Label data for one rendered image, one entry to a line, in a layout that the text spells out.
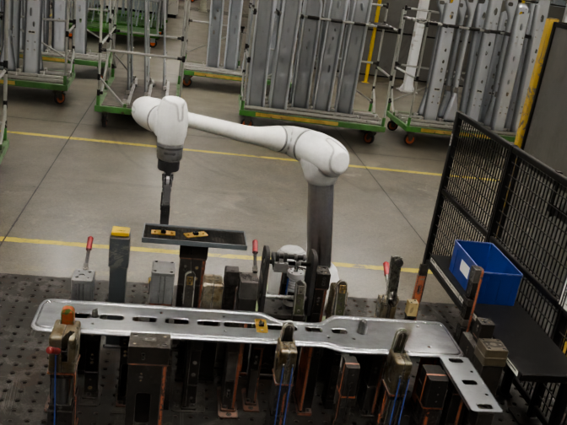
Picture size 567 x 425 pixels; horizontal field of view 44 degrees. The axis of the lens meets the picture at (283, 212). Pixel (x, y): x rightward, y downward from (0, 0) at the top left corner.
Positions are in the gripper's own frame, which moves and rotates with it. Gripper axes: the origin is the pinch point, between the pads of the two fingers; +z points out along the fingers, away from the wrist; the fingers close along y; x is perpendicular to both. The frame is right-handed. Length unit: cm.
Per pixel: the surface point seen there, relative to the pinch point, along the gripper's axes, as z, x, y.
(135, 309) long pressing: 23.4, -7.4, 27.1
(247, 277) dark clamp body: 15.5, 29.9, 14.8
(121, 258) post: 16.8, -13.7, 2.9
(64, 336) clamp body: 18, -26, 55
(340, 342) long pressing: 23, 58, 43
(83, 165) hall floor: 123, -69, -432
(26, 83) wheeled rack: 98, -162, -667
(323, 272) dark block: 11, 56, 16
